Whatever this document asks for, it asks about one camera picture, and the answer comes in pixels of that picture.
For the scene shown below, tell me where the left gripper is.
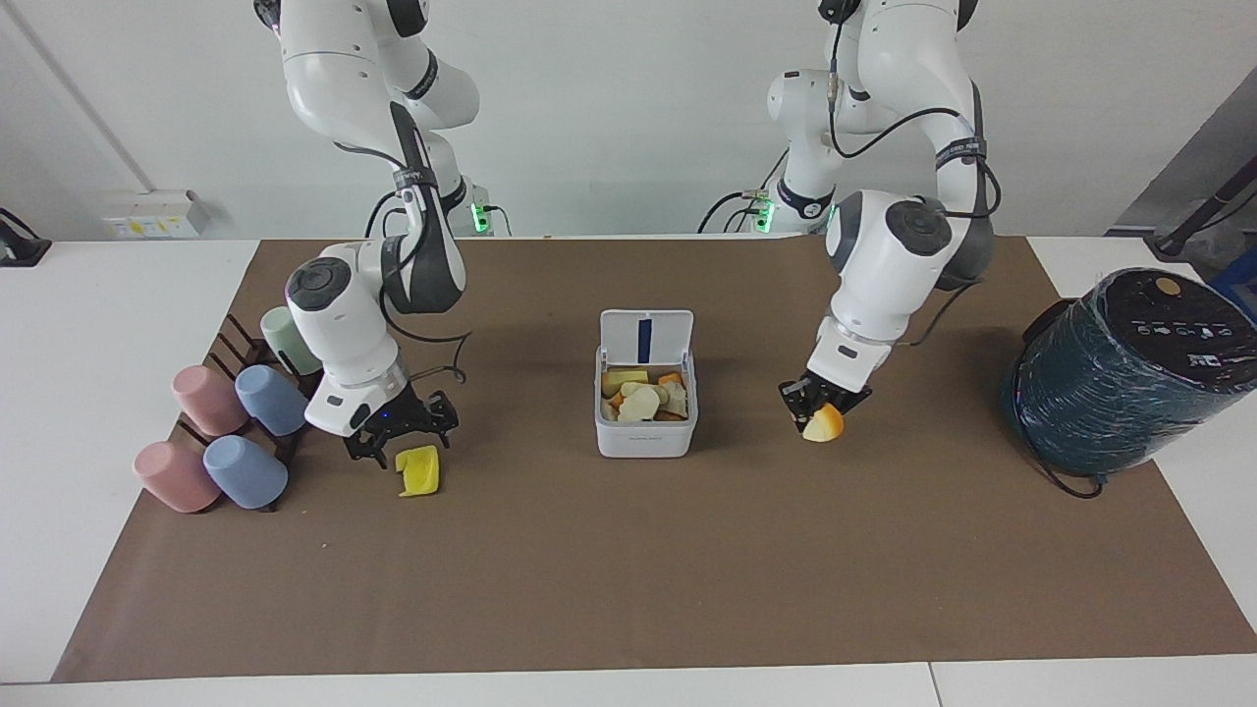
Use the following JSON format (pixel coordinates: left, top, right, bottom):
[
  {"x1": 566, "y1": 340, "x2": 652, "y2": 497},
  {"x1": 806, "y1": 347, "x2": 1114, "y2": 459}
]
[{"x1": 779, "y1": 369, "x2": 873, "y2": 435}]

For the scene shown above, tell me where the blue cup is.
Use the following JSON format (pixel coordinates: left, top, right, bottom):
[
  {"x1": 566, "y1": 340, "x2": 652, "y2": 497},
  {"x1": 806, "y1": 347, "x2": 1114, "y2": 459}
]
[
  {"x1": 202, "y1": 435, "x2": 290, "y2": 511},
  {"x1": 234, "y1": 364, "x2": 310, "y2": 438}
]

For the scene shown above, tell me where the black stand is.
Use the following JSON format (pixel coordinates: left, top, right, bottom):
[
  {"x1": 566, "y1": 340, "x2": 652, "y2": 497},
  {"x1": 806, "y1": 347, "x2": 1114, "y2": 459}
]
[
  {"x1": 1152, "y1": 160, "x2": 1257, "y2": 262},
  {"x1": 0, "y1": 208, "x2": 53, "y2": 268}
]

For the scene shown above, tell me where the green cup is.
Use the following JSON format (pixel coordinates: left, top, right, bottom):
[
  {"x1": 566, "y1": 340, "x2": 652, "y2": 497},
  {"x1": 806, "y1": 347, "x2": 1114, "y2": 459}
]
[{"x1": 260, "y1": 306, "x2": 325, "y2": 377}]

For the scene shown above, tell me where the white wall box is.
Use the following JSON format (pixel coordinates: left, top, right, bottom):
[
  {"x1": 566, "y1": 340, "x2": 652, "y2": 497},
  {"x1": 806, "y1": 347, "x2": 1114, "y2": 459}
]
[{"x1": 101, "y1": 190, "x2": 211, "y2": 241}]

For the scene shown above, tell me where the orange yellow trash piece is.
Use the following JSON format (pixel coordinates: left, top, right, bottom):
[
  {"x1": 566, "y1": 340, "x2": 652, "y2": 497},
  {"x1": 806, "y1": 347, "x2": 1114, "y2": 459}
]
[{"x1": 802, "y1": 402, "x2": 846, "y2": 444}]

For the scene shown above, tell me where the black cable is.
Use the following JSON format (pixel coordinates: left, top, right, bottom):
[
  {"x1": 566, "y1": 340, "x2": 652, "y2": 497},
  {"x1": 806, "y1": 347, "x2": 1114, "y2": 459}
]
[
  {"x1": 1019, "y1": 432, "x2": 1108, "y2": 501},
  {"x1": 377, "y1": 285, "x2": 473, "y2": 386},
  {"x1": 828, "y1": 0, "x2": 1004, "y2": 221},
  {"x1": 697, "y1": 147, "x2": 789, "y2": 235}
]

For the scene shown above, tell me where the dark brown cup rack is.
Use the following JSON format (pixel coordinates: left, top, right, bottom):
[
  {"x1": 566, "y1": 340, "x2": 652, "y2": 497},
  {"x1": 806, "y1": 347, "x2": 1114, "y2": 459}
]
[{"x1": 177, "y1": 312, "x2": 325, "y2": 514}]

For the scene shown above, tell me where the black cylinder wrapped in film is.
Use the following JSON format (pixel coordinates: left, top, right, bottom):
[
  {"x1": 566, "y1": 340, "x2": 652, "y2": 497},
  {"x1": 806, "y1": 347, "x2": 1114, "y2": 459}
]
[{"x1": 1001, "y1": 267, "x2": 1257, "y2": 482}]

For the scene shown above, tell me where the white bin with lid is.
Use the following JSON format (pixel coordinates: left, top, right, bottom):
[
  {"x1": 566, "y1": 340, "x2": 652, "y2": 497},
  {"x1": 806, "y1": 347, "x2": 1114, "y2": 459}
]
[{"x1": 595, "y1": 309, "x2": 700, "y2": 460}]

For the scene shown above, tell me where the pink cup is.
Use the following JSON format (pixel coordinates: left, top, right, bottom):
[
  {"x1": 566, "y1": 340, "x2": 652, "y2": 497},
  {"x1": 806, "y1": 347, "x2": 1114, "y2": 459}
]
[
  {"x1": 172, "y1": 365, "x2": 251, "y2": 438},
  {"x1": 133, "y1": 441, "x2": 222, "y2": 515}
]

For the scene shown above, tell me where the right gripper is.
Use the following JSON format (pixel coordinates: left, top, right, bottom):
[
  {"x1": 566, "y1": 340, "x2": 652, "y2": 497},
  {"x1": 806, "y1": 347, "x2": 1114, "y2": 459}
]
[{"x1": 344, "y1": 385, "x2": 460, "y2": 470}]

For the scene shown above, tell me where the yellow sponge piece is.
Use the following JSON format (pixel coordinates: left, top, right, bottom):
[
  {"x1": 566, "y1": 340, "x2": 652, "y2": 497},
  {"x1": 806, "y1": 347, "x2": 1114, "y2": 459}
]
[{"x1": 396, "y1": 445, "x2": 442, "y2": 499}]

